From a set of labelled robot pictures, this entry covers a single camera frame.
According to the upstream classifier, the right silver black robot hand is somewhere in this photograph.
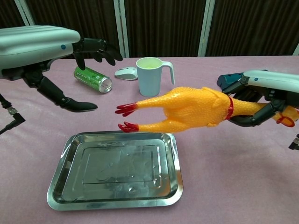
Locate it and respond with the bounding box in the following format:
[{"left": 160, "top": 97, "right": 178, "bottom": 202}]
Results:
[{"left": 221, "top": 69, "right": 299, "bottom": 128}]

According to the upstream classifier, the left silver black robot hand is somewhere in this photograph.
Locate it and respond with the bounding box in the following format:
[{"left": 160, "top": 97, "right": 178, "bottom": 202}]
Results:
[{"left": 0, "top": 25, "right": 123, "bottom": 113}]

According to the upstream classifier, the yellow rubber chicken toy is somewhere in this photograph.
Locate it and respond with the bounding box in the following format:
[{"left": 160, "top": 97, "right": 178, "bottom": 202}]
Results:
[{"left": 114, "top": 86, "right": 295, "bottom": 134}]

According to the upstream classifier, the stainless steel rectangular tray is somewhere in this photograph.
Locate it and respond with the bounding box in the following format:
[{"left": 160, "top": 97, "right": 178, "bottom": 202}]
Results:
[{"left": 46, "top": 130, "right": 184, "bottom": 212}]

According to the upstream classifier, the teal plastic holder box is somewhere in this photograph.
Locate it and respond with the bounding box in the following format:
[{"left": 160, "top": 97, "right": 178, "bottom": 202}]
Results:
[{"left": 216, "top": 69, "right": 245, "bottom": 93}]

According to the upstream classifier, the green drink can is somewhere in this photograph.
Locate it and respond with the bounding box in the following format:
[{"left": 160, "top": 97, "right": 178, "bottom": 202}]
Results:
[{"left": 74, "top": 66, "right": 113, "bottom": 93}]

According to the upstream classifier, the white computer mouse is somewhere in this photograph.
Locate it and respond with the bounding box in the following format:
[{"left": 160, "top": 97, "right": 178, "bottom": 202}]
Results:
[{"left": 114, "top": 66, "right": 139, "bottom": 81}]

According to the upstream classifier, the pink tablecloth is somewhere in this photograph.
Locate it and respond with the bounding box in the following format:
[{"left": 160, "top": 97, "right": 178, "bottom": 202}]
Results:
[{"left": 0, "top": 55, "right": 299, "bottom": 224}]

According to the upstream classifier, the dark ribbed partition curtain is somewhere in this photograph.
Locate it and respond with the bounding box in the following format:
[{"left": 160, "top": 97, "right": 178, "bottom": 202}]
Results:
[{"left": 0, "top": 0, "right": 299, "bottom": 59}]

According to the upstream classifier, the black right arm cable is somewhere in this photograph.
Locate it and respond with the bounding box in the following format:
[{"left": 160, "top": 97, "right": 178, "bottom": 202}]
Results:
[{"left": 288, "top": 134, "right": 299, "bottom": 150}]

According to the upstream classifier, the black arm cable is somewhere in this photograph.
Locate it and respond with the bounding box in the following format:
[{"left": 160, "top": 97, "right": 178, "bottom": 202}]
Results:
[
  {"left": 0, "top": 93, "right": 26, "bottom": 136},
  {"left": 288, "top": 134, "right": 299, "bottom": 150}
]

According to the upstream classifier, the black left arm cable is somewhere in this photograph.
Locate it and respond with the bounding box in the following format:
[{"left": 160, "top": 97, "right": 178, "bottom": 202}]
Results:
[{"left": 0, "top": 93, "right": 26, "bottom": 136}]

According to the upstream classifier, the white plastic mug with handle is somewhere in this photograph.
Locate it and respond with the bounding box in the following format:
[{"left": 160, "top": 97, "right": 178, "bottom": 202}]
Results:
[{"left": 136, "top": 56, "right": 176, "bottom": 98}]

